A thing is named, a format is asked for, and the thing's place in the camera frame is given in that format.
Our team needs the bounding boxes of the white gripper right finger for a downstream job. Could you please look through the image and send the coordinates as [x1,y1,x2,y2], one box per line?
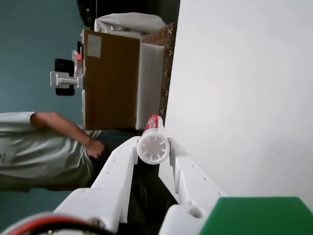
[158,137,230,235]

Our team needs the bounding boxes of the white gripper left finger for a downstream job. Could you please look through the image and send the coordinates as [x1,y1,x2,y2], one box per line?
[52,136,141,235]

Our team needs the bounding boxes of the red Expo marker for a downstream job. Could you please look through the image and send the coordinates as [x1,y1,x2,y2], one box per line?
[136,114,171,165]

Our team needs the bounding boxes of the person's hand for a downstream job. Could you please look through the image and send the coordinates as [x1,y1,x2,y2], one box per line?
[87,138,106,160]

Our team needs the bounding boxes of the person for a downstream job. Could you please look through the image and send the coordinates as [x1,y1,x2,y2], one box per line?
[0,111,106,192]

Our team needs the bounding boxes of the brown cardboard box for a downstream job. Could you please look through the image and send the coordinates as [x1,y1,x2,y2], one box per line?
[82,29,141,130]

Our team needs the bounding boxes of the white foam slab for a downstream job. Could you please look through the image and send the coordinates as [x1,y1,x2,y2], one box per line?
[135,43,165,130]

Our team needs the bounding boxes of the white phone holder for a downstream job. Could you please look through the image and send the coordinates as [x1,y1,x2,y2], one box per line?
[50,50,85,89]

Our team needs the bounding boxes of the black phone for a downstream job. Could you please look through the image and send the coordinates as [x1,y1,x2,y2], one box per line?
[54,58,75,96]

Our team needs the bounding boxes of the patterned brown rug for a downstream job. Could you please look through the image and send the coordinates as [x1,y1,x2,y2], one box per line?
[141,23,177,123]

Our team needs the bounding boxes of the white cloth bag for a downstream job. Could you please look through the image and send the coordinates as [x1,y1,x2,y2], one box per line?
[94,12,167,34]

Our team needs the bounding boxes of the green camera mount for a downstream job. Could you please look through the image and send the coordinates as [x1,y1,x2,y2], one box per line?
[198,196,313,235]

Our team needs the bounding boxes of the red black servo wire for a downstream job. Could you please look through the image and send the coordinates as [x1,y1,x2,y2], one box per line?
[0,212,111,235]

